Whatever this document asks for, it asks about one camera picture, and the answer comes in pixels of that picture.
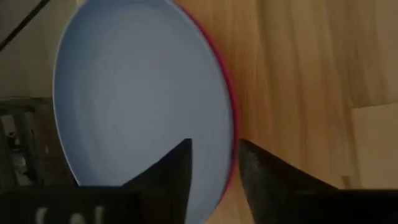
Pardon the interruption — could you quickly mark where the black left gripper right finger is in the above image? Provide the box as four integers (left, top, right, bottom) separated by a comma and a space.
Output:
238, 139, 340, 224

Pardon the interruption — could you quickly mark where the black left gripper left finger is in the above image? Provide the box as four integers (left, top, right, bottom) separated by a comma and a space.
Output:
121, 138, 193, 224

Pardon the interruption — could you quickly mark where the pink plate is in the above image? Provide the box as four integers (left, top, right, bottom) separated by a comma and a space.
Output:
174, 0, 240, 218

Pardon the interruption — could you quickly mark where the light blue plate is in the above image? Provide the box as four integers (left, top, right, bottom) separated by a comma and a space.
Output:
52, 0, 234, 224

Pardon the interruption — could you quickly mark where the black floor cable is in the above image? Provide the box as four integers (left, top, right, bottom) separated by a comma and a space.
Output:
0, 0, 51, 52

